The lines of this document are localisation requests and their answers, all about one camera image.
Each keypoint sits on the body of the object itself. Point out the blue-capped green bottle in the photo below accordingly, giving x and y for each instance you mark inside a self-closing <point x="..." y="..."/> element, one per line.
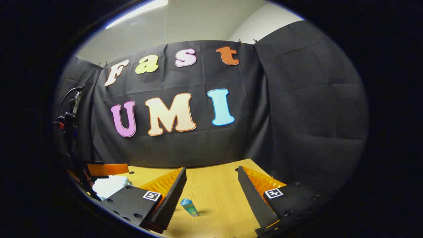
<point x="189" y="207"/>

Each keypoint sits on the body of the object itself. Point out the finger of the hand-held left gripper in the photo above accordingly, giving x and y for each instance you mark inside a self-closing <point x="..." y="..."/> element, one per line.
<point x="107" y="169"/>

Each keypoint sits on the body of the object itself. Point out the white suitcase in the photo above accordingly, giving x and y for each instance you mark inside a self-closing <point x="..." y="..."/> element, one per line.
<point x="107" y="186"/>

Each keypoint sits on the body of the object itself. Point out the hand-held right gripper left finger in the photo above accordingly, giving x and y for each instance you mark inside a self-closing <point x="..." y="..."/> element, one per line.
<point x="172" y="198"/>

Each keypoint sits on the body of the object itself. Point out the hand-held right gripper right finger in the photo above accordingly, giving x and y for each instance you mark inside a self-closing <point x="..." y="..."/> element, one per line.
<point x="254" y="201"/>

